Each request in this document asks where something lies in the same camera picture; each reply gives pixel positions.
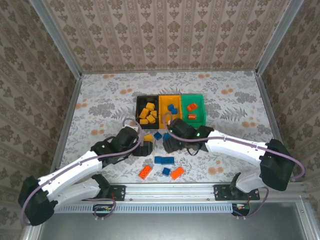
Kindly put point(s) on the long blue lego brick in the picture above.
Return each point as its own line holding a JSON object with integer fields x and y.
{"x": 167, "y": 160}

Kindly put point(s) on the orange lego brick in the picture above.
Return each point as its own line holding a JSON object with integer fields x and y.
{"x": 177, "y": 173}
{"x": 192, "y": 107}
{"x": 145, "y": 171}
{"x": 192, "y": 116}

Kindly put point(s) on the long yellow lego brick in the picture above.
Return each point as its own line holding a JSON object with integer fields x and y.
{"x": 144, "y": 113}

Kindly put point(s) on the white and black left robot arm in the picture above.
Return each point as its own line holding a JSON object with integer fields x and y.
{"x": 72, "y": 170}

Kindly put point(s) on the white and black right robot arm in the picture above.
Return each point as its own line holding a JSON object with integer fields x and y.
{"x": 237, "y": 147}

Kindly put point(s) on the green plastic bin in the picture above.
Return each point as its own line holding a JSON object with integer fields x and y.
{"x": 200, "y": 110}

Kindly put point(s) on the yellow plastic bin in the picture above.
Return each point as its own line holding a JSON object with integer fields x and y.
{"x": 165, "y": 102}

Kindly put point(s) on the black plastic bin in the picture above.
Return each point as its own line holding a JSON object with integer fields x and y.
{"x": 140, "y": 102}

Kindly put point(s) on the grey metal sheet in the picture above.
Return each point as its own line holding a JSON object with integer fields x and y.
{"x": 175, "y": 227}

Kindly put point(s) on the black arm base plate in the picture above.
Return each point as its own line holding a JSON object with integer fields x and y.
{"x": 117, "y": 192}
{"x": 222, "y": 192}

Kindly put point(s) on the aluminium mounting rail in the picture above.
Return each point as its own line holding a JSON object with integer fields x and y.
{"x": 170, "y": 192}

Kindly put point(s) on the aluminium frame side rail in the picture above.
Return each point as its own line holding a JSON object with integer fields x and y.
{"x": 67, "y": 117}
{"x": 269, "y": 105}

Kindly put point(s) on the aluminium frame cross rail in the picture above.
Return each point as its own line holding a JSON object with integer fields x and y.
{"x": 170, "y": 72}

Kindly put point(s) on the aluminium frame bar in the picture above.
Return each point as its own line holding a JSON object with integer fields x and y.
{"x": 30, "y": 233}
{"x": 307, "y": 220}

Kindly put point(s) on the aluminium frame post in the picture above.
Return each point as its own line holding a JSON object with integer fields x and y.
{"x": 56, "y": 40}
{"x": 277, "y": 37}

